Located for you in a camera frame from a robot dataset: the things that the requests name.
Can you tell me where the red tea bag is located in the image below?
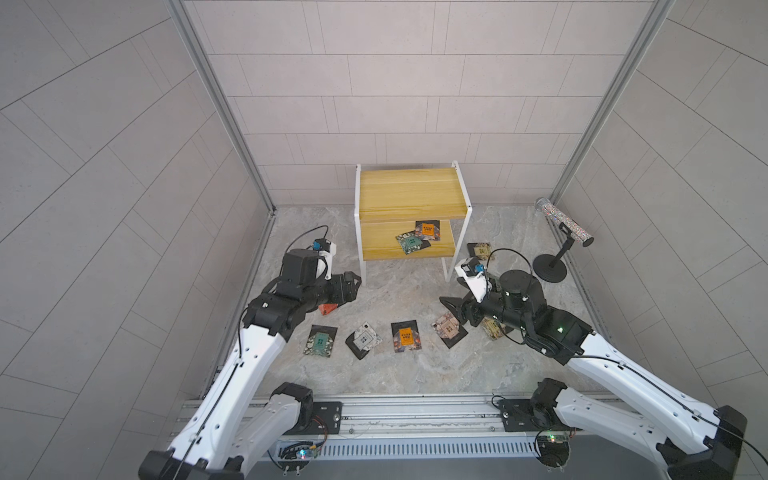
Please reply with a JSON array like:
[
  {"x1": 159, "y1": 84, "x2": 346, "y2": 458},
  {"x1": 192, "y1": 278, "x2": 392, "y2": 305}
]
[{"x1": 318, "y1": 304, "x2": 339, "y2": 316}]

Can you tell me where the white patterned tea bag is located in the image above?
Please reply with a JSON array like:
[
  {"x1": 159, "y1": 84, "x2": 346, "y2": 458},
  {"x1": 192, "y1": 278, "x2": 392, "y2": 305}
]
[{"x1": 345, "y1": 323, "x2": 382, "y2": 360}]

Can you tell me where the green label top tea bag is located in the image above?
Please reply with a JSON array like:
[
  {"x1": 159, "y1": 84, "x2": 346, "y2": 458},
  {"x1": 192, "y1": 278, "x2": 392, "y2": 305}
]
[{"x1": 303, "y1": 325, "x2": 338, "y2": 358}]

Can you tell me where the beige label tea bag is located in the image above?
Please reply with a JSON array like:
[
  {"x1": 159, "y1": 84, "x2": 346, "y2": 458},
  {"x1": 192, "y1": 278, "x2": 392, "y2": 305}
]
[{"x1": 467, "y1": 242, "x2": 493, "y2": 261}]

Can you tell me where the orange label black tea bag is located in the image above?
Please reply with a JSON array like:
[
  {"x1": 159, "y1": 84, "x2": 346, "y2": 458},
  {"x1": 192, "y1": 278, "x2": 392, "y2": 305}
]
[{"x1": 391, "y1": 320, "x2": 422, "y2": 353}]

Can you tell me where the green label floral tea bag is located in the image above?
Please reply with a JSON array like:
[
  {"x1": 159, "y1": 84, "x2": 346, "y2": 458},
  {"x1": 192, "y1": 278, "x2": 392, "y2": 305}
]
[{"x1": 395, "y1": 231, "x2": 431, "y2": 255}]

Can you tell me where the yellow olive tea bag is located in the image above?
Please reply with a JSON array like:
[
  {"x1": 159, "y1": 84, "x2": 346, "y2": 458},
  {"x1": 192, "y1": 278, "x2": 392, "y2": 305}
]
[{"x1": 481, "y1": 318, "x2": 512, "y2": 340}]

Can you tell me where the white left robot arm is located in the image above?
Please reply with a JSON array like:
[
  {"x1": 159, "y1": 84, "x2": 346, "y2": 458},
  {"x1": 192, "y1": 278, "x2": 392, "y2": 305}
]
[{"x1": 138, "y1": 271, "x2": 362, "y2": 479}]

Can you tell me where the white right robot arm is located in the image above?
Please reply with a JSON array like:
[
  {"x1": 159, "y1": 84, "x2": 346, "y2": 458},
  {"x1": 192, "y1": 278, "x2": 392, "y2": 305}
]
[{"x1": 440, "y1": 262, "x2": 747, "y2": 479}]

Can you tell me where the orange label lower tea bag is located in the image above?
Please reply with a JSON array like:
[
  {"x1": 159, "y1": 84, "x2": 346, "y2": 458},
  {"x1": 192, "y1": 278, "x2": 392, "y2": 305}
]
[{"x1": 414, "y1": 220, "x2": 441, "y2": 241}]

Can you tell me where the glitter roller on black stand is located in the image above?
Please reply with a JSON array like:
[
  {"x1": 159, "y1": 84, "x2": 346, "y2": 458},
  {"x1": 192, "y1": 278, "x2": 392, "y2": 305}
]
[{"x1": 532, "y1": 197, "x2": 595, "y2": 284}]

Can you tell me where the right circuit board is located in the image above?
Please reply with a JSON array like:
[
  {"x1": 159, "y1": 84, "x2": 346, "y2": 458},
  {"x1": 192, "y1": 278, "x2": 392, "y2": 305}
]
[{"x1": 534, "y1": 433, "x2": 570, "y2": 469}]

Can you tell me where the circuit board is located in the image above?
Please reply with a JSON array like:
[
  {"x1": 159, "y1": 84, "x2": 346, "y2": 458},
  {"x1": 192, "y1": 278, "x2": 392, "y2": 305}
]
[
  {"x1": 534, "y1": 433, "x2": 570, "y2": 469},
  {"x1": 275, "y1": 441, "x2": 321, "y2": 476}
]

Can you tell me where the left circuit board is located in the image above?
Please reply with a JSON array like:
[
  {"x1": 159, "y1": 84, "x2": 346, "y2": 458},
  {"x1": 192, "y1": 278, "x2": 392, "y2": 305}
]
[{"x1": 275, "y1": 441, "x2": 321, "y2": 476}]

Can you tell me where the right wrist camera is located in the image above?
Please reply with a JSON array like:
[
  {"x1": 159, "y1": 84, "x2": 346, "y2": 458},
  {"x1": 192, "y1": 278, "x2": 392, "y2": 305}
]
[{"x1": 454, "y1": 256, "x2": 493, "y2": 303}]

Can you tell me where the white frame wooden shelf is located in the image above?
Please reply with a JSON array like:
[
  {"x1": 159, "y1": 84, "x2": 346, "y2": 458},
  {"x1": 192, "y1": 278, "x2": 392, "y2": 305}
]
[{"x1": 354, "y1": 162, "x2": 473, "y2": 281}]

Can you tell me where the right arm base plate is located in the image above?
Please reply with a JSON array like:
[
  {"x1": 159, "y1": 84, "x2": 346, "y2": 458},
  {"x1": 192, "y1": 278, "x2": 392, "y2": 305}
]
[{"x1": 491, "y1": 395, "x2": 580, "y2": 435}]

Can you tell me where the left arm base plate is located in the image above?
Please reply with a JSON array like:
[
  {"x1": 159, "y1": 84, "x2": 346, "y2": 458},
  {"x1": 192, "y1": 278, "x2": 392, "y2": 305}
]
[{"x1": 286, "y1": 402, "x2": 343, "y2": 436}]

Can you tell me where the aluminium rail frame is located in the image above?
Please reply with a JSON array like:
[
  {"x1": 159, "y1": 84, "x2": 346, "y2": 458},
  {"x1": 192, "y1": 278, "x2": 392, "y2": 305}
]
[{"x1": 157, "y1": 383, "x2": 691, "y2": 480}]

